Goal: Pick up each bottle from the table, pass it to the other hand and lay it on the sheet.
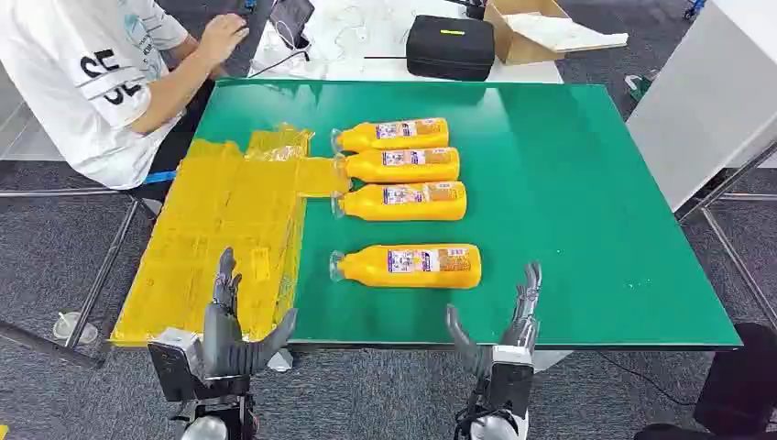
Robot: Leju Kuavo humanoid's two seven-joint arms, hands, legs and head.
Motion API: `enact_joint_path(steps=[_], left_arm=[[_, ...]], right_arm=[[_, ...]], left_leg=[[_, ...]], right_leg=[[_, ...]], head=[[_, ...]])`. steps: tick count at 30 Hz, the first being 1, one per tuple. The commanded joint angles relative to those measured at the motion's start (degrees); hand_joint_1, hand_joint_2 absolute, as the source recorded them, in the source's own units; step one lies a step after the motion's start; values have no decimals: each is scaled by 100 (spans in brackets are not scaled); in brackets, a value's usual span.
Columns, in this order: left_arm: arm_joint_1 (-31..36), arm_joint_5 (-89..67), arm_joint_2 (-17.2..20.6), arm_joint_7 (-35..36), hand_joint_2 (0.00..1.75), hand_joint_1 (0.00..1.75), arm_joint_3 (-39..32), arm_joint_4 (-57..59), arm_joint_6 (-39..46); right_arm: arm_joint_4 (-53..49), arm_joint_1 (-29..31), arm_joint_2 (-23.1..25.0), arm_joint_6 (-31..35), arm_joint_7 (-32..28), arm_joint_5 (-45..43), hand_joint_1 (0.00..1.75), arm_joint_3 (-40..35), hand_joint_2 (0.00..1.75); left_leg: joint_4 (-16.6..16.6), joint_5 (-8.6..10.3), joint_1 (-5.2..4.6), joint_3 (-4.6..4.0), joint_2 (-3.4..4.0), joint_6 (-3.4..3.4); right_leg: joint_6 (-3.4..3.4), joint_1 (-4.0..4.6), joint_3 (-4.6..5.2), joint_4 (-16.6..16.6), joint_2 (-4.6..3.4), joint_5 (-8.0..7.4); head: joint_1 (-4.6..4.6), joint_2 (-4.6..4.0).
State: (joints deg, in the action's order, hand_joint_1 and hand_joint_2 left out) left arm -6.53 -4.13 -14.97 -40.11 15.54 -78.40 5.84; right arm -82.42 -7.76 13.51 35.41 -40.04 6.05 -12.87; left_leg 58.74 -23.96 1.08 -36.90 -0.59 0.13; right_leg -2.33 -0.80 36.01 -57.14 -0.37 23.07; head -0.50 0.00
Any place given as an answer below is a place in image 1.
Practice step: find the person's right hand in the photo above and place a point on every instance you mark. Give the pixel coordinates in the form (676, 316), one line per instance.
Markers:
(221, 37)

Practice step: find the black device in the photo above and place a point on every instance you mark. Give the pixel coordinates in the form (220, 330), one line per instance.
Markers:
(473, 9)

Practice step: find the blue caster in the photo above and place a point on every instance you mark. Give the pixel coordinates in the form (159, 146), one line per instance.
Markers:
(695, 7)

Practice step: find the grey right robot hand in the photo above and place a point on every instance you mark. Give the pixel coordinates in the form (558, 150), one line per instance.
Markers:
(525, 316)

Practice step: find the person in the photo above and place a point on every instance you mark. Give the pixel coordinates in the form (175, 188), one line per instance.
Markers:
(54, 73)

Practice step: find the thin black rod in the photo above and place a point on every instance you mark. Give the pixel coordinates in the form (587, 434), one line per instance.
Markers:
(385, 58)

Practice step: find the yellow sheet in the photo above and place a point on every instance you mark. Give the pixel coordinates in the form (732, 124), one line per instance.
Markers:
(212, 212)

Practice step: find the white foam board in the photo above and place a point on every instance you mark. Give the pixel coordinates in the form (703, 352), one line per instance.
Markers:
(564, 33)

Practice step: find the metal desk frame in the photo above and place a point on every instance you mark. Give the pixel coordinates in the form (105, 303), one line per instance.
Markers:
(728, 182)

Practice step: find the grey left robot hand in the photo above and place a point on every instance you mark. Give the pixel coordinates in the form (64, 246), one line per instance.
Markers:
(224, 346)

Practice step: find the metal table frame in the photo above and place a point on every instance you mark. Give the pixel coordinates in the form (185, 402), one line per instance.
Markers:
(97, 279)

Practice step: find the dark tablet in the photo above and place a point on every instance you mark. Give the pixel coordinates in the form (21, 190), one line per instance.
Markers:
(291, 17)

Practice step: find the white desk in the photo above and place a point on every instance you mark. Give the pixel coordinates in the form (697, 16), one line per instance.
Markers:
(698, 103)

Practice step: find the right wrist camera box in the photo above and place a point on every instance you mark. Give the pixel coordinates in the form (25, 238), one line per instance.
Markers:
(510, 382)

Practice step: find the black zip case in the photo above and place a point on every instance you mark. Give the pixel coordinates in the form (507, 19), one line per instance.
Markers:
(449, 51)

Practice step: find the clear plastic cup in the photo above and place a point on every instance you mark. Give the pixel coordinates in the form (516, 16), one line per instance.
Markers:
(74, 328)

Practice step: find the blue strip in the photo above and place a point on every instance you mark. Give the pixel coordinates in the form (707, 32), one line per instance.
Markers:
(161, 177)

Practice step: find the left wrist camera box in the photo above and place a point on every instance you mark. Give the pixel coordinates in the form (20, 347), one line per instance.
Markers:
(176, 364)

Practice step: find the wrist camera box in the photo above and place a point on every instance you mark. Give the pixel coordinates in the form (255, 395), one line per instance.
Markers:
(176, 364)
(510, 382)

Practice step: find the orange juice bottle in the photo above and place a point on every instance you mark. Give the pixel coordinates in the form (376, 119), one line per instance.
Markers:
(400, 173)
(370, 267)
(388, 143)
(400, 210)

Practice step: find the green table mat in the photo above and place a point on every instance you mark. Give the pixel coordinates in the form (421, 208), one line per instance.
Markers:
(546, 212)

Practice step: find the white table foot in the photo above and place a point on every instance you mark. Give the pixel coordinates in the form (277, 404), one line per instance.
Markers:
(549, 359)
(280, 361)

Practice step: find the green white floor item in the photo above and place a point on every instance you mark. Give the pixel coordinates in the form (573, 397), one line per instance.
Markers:
(640, 86)

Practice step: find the cardboard box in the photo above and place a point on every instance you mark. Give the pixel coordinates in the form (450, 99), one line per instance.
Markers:
(516, 48)

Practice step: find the black equipment base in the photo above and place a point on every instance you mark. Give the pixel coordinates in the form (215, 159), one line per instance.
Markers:
(740, 382)

